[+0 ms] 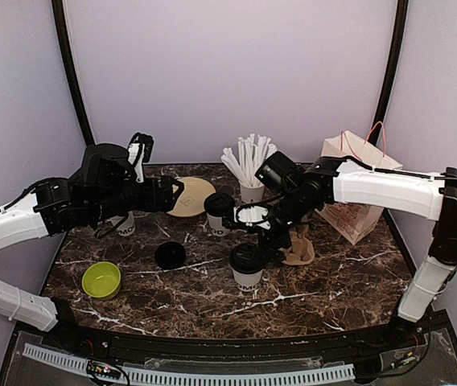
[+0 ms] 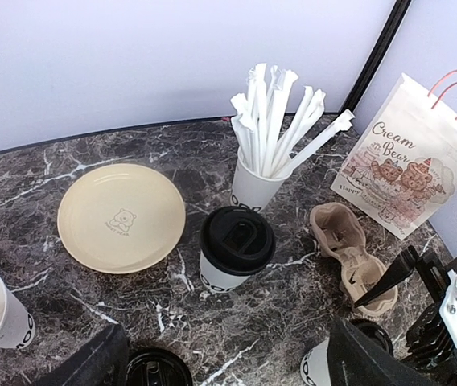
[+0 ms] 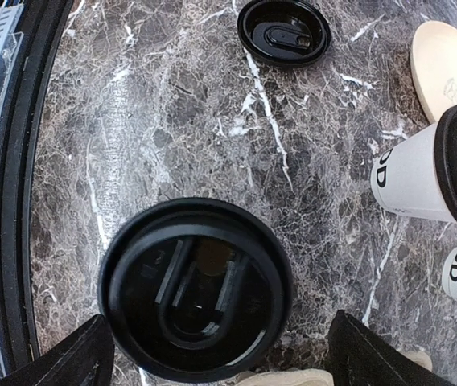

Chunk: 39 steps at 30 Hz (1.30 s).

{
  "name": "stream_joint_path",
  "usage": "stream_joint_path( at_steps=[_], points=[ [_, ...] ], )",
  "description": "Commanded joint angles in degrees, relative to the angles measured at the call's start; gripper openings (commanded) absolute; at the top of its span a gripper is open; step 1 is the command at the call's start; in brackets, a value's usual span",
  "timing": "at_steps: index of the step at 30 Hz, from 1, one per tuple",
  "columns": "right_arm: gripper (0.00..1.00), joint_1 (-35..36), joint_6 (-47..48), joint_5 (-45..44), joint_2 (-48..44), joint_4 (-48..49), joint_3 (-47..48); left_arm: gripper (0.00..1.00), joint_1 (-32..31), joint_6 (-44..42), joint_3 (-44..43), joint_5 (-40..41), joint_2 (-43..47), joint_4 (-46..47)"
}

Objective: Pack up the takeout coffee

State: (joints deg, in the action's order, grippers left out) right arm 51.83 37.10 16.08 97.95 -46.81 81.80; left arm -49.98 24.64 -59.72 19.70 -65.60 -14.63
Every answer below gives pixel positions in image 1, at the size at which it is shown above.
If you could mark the brown pulp cup carrier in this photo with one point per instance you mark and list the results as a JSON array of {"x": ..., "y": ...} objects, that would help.
[{"x": 301, "y": 252}]

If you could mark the white perforated cable rail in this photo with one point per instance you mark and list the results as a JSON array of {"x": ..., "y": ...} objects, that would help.
[{"x": 174, "y": 372}]

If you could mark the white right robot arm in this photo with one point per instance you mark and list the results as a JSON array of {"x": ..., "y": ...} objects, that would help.
[{"x": 331, "y": 180}]

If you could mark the paper wrapped straw far right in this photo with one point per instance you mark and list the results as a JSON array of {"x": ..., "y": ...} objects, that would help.
[{"x": 233, "y": 165}]

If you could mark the black corner frame post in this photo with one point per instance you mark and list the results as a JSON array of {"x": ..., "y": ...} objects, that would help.
[{"x": 392, "y": 61}]

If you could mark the cream bear paper bag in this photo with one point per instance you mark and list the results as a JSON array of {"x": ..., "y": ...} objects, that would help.
[{"x": 356, "y": 221}]

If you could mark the black left frame post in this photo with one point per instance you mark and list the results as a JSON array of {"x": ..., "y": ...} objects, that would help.
[{"x": 68, "y": 62}]

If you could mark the white paper cups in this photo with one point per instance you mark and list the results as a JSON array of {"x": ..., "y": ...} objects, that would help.
[{"x": 123, "y": 225}]

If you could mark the black coffee cup lid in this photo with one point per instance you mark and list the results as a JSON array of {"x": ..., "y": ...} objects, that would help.
[{"x": 219, "y": 204}]

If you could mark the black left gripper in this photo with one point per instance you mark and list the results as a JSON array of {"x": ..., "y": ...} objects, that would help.
[{"x": 166, "y": 203}]

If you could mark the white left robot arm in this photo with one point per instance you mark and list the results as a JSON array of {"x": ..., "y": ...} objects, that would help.
[{"x": 54, "y": 206}]

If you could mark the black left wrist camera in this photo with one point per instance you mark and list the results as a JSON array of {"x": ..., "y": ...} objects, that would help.
[{"x": 106, "y": 166}]

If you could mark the beige bear plate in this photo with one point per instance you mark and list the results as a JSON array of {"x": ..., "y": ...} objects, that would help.
[{"x": 191, "y": 200}]

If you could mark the green plastic bowl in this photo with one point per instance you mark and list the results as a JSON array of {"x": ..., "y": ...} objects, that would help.
[{"x": 102, "y": 280}]

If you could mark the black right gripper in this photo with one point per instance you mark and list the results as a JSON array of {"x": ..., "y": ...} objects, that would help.
[{"x": 273, "y": 252}]

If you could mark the white paper coffee cup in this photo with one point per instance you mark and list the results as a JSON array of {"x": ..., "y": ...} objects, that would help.
[{"x": 216, "y": 226}]

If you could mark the white paper straw cup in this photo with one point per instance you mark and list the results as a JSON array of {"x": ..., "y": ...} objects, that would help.
[{"x": 251, "y": 190}]

